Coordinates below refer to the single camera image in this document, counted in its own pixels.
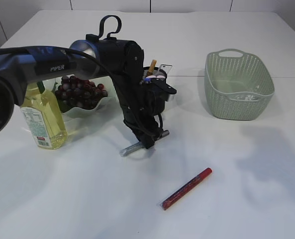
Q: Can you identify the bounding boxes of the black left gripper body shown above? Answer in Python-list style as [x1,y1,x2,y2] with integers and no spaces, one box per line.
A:
[123,114,162,149]

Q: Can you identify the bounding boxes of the silver glitter marker pen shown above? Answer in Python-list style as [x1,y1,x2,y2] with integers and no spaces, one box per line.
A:
[119,130,170,157]

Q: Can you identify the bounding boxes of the blue scissors with sheath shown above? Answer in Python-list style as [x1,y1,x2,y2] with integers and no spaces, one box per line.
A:
[140,78,151,85]

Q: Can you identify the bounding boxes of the pink scissors with sheath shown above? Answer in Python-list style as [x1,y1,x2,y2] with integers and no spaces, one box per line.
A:
[146,75,166,81]

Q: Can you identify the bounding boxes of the clear plastic ruler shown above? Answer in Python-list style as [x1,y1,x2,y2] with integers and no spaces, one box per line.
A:
[156,64,173,78]

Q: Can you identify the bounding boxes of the gold glitter marker pen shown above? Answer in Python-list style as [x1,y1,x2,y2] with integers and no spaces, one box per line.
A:
[146,59,157,76]

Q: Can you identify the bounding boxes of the purple red grape bunch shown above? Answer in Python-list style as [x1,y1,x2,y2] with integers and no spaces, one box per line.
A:
[54,75,107,110]

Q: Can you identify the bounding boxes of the red glitter marker pen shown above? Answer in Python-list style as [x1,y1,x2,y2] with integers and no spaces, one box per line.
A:
[161,168,212,211]

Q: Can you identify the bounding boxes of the yellow tea plastic bottle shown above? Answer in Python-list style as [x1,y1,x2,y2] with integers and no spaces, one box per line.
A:
[20,82,67,149]

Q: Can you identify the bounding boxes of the clear plastic sheet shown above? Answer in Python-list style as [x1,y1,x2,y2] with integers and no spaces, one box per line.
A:
[232,92,260,101]

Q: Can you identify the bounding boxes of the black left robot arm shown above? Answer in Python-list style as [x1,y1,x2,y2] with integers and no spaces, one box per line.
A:
[0,39,170,148]

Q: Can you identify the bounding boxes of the light green wavy plate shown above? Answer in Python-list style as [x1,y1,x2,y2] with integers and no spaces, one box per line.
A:
[44,74,117,119]

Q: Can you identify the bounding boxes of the black mesh pen cup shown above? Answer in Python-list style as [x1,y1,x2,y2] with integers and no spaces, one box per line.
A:
[143,67,167,116]

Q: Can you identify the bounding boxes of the light green woven basket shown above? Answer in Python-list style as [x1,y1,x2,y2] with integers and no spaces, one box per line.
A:
[204,49,275,121]

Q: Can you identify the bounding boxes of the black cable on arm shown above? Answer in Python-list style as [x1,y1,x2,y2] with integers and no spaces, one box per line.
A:
[0,14,163,140]

